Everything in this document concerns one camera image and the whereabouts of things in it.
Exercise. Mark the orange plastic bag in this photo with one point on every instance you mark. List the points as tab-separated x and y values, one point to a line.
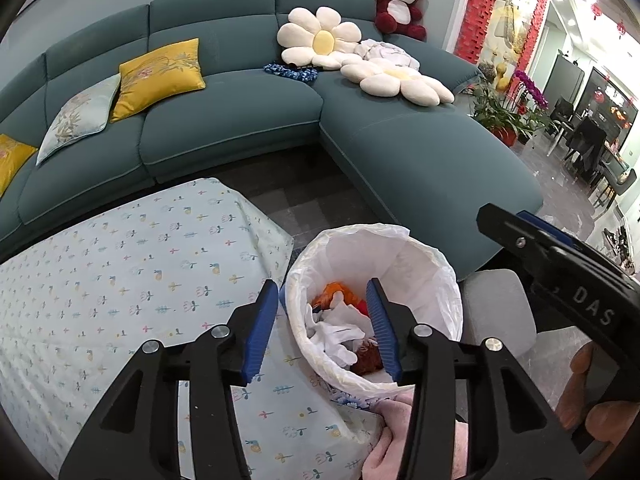
332	294

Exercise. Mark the purple orchid plant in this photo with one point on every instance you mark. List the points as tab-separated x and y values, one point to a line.
532	87

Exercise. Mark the white lined waste bin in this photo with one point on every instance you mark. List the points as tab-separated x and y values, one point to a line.
415	265

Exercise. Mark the person's right hand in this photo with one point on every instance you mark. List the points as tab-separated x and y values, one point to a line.
577	395

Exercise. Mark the blue braided fabric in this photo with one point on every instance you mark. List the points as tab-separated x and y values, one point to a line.
292	72

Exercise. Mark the red and white plush bear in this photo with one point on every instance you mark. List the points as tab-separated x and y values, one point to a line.
400	0

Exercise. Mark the dark red scrunchie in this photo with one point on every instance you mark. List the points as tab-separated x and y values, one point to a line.
370	357

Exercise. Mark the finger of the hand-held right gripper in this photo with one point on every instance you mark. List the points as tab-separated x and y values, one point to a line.
510	235
542	227

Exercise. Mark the white tissue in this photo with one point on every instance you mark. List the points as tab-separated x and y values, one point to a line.
340	332

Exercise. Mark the dark wall screen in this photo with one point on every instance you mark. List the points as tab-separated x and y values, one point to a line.
567	80

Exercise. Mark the yellow embroidered pillow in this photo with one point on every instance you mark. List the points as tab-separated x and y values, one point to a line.
12	157
157	77

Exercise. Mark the floral light blue tablecloth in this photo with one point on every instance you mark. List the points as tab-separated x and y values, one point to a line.
125	260

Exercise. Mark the pale blue embroidered pillow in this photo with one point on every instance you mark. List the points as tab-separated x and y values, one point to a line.
77	117

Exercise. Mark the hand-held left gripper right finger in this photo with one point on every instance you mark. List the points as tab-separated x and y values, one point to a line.
382	330

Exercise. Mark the black chair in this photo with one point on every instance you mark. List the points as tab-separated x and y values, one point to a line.
562	110
585	147

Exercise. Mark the blue patterned trash bin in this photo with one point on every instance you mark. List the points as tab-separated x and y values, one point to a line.
355	402

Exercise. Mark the green potted plant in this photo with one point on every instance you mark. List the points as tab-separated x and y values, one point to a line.
492	107

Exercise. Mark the white daisy flower cushion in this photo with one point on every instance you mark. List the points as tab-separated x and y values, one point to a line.
322	40
400	82

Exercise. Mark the white crumpled cloth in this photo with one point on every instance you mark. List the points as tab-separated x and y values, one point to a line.
387	52

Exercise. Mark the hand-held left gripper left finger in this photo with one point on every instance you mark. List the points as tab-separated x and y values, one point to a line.
257	335

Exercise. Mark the teal sectional sofa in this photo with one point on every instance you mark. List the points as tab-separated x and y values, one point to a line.
225	110

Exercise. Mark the red hanging wall decoration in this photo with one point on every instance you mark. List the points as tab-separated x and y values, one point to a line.
475	10
540	20

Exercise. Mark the grey padded stool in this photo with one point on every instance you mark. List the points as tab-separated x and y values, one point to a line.
495	305

